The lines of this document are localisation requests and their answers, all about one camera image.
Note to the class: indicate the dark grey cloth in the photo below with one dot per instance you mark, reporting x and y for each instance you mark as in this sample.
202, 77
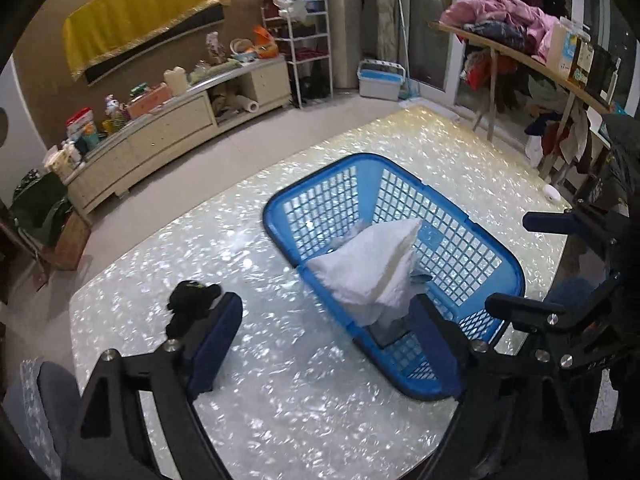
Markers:
390, 332

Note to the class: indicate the person's grey-clad leg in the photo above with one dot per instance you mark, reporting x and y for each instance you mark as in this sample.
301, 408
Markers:
50, 400

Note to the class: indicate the black television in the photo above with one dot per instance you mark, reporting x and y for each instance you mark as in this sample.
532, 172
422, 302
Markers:
200, 17

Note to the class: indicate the orange bag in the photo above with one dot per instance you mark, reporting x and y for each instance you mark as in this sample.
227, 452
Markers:
265, 42

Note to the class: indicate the white paper roll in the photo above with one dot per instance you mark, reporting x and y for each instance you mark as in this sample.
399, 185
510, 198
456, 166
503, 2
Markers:
247, 104

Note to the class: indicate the patterned curtain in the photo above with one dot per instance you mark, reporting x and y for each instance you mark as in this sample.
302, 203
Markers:
390, 20

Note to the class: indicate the black bag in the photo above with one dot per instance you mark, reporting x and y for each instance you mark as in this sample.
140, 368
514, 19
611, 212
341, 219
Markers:
37, 207

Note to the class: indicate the white plastic jug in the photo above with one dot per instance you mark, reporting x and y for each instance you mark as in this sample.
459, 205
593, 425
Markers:
562, 52

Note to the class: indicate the red and white packet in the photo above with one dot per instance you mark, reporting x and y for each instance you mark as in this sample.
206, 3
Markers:
81, 122

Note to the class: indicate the beige standing air conditioner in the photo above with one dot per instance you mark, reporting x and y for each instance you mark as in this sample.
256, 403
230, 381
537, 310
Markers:
345, 25

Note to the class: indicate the blue plastic basket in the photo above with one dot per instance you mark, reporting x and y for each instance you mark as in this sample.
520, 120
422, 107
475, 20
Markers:
374, 185

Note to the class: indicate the light blue cloth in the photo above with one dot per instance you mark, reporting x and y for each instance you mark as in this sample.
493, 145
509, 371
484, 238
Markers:
422, 276

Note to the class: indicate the yellow cloth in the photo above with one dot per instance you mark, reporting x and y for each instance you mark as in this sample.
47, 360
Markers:
145, 20

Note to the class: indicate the pink clothing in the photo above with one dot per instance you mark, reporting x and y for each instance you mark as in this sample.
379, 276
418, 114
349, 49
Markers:
500, 7

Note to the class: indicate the black cloth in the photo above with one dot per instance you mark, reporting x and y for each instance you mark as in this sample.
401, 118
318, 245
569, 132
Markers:
192, 300

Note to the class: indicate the white metal rack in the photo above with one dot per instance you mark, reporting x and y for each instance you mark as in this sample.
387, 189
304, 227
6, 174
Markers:
310, 60

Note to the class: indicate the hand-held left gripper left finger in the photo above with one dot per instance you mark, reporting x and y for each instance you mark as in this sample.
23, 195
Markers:
215, 345

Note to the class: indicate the beige television cabinet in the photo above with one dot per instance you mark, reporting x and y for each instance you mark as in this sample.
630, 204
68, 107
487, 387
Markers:
160, 130

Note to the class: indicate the white towel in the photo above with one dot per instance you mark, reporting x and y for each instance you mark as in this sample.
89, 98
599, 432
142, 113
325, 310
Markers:
370, 265

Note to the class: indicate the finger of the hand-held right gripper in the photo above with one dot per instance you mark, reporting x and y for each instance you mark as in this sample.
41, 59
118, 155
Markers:
545, 222
520, 307

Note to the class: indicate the mop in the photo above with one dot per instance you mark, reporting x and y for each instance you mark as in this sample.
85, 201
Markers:
409, 91

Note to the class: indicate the pink box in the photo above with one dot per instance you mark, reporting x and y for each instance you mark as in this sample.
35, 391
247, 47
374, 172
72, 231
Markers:
149, 102

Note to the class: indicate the long wooden table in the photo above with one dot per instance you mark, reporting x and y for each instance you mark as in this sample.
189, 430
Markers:
550, 77

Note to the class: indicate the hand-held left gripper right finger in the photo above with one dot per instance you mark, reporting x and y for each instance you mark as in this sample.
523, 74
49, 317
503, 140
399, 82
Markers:
435, 345

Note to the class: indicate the blue and white storage bin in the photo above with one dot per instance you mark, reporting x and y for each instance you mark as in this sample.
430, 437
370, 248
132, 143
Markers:
377, 82

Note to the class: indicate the cream jar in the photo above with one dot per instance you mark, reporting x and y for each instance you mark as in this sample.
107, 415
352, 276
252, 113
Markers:
176, 81

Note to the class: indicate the dark box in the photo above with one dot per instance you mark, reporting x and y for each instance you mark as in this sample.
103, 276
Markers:
602, 75

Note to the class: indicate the small white round object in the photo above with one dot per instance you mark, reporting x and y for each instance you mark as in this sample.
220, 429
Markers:
551, 192

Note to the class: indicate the amber bottle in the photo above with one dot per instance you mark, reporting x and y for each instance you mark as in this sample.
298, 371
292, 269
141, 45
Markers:
580, 67

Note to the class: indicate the pile of clothes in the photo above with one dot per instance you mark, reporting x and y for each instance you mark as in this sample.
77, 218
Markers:
550, 130

